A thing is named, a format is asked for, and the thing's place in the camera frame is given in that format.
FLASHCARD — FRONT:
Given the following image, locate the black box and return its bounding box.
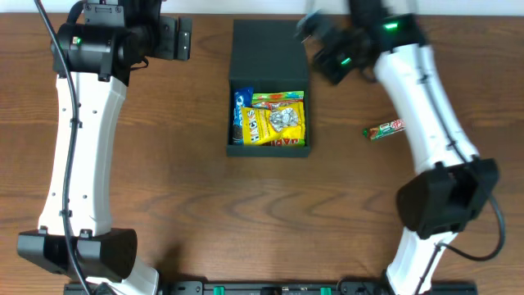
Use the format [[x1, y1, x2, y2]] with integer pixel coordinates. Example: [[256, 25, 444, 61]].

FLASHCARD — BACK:
[[226, 20, 311, 157]]

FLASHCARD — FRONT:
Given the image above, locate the yellow nuts bag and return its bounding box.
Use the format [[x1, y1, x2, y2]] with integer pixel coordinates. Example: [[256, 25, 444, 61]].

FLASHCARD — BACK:
[[241, 102, 306, 145]]

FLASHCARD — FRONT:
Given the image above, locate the green Haribo gummy bag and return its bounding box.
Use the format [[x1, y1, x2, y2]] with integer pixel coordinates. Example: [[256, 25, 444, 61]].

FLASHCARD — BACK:
[[250, 91, 305, 147]]

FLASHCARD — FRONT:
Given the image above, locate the blue Oreo pack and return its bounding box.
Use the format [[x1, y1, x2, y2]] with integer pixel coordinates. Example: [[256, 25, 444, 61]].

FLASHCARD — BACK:
[[232, 87, 254, 145]]

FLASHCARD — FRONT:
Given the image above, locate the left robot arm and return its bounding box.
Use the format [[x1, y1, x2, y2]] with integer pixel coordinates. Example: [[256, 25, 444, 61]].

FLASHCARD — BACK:
[[17, 0, 192, 294]]

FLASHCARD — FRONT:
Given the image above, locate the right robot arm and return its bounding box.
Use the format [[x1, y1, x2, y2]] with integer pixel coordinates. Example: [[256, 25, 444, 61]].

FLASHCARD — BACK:
[[296, 1, 499, 294]]

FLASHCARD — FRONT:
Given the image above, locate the red green KitKat bar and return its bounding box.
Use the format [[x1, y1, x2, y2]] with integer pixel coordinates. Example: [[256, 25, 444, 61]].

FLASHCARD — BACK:
[[363, 119, 405, 141]]

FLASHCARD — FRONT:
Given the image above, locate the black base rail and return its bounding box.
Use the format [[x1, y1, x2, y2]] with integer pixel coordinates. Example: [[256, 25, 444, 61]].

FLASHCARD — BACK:
[[63, 281, 478, 295]]

